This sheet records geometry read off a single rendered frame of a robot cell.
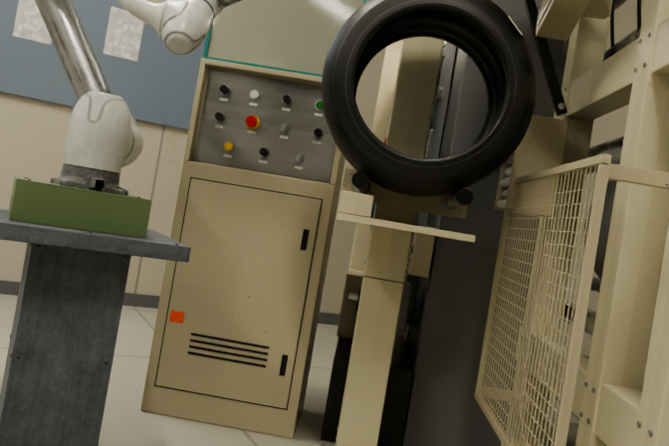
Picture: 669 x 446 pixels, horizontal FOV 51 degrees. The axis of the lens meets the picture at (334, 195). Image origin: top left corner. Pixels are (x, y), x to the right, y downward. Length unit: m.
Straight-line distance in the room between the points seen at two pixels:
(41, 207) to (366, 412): 1.15
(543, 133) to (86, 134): 1.33
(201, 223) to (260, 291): 0.32
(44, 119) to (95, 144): 2.64
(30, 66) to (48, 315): 2.82
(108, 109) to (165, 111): 2.69
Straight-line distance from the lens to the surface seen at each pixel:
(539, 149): 2.25
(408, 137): 2.26
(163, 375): 2.64
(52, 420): 2.07
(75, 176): 2.02
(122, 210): 1.96
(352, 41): 1.91
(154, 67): 4.73
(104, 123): 2.02
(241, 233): 2.52
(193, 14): 1.99
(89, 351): 2.03
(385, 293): 2.26
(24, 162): 4.63
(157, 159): 4.72
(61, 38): 2.32
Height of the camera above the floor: 0.80
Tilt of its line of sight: 1 degrees up
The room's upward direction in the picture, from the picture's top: 10 degrees clockwise
